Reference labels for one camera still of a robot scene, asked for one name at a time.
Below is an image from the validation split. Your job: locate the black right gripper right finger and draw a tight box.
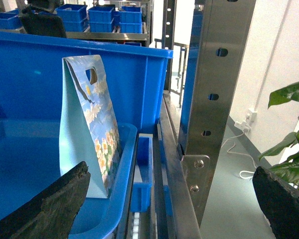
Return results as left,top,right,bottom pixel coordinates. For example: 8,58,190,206
252,166,299,239

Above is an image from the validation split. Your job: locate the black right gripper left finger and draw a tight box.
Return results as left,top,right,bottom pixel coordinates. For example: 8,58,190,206
0,161,91,239

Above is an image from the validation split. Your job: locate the flower pattern gift bag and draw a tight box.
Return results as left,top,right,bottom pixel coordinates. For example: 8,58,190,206
59,55,121,199

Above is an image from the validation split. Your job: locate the green potted plant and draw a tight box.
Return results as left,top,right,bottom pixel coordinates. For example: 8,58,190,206
258,82,299,190

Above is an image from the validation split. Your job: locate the blue plastic tray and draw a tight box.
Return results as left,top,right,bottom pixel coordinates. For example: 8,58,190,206
0,120,137,239

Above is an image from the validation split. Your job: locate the large blue plastic bin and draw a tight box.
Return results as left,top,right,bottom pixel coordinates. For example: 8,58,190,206
0,30,174,132

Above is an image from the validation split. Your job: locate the black office chair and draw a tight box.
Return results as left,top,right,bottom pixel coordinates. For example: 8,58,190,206
18,0,67,38

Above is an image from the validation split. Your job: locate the white power cable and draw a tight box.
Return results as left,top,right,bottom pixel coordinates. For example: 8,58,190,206
221,109,258,179

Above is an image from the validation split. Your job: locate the steel rack upright post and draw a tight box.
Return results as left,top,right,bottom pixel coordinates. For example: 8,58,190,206
178,0,256,223

